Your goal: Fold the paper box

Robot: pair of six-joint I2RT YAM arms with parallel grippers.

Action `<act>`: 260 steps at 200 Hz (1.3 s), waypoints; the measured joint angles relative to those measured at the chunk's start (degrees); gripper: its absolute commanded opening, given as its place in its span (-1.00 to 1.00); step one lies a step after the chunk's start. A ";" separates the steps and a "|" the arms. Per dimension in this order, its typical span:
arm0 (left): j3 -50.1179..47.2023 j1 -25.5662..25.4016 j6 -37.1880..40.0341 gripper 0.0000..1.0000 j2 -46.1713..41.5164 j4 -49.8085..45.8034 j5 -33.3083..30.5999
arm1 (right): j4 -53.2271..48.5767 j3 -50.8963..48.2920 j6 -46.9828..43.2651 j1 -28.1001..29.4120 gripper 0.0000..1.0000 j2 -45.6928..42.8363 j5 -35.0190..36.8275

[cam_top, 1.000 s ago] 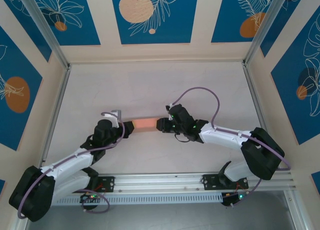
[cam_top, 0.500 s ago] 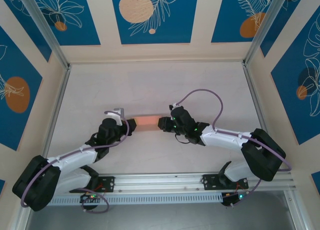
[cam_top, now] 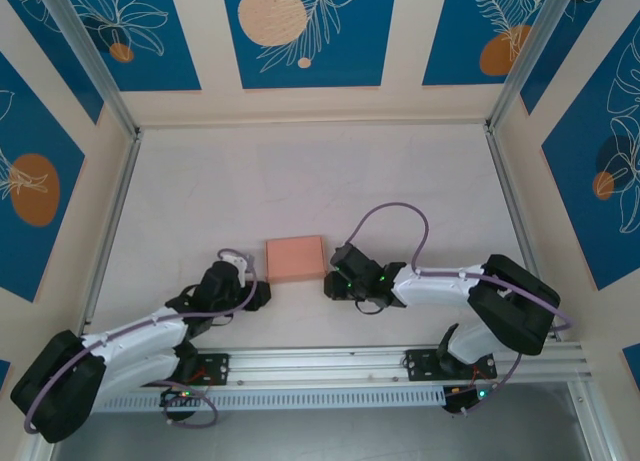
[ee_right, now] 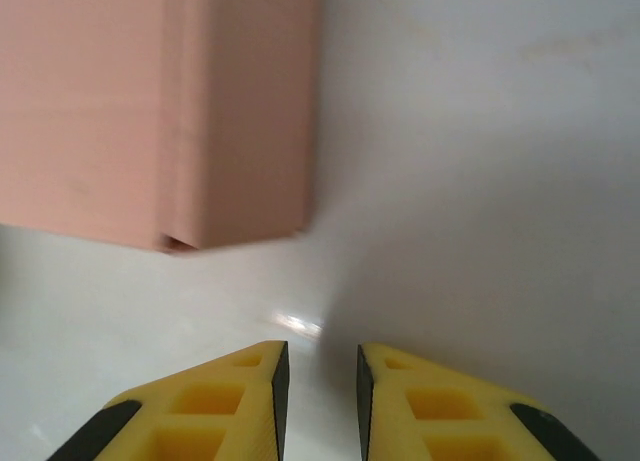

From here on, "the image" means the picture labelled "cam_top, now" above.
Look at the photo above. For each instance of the pink paper box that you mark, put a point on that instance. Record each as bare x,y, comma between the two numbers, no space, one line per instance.
295,258

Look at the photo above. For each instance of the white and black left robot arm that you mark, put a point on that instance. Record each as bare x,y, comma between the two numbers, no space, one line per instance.
140,338

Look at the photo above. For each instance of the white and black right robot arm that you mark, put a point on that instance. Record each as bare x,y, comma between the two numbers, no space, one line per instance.
435,286

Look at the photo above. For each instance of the black controller board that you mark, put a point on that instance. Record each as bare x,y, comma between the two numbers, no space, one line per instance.
177,396
470,397

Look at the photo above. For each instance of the grey metal panel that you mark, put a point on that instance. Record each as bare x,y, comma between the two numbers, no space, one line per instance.
325,436

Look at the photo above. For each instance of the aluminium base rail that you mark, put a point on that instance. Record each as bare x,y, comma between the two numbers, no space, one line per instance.
320,363

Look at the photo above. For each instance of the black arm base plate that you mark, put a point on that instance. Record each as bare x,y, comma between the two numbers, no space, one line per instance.
215,368
420,363

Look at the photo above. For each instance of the aluminium side rail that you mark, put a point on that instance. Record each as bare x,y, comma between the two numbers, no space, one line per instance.
520,196
107,221

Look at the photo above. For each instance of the blue floral wall panel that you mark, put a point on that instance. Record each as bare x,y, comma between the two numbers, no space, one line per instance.
360,56
165,56
575,206
450,31
565,56
45,131
50,46

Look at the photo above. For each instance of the aluminium frame post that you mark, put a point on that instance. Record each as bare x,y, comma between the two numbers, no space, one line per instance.
90,56
530,56

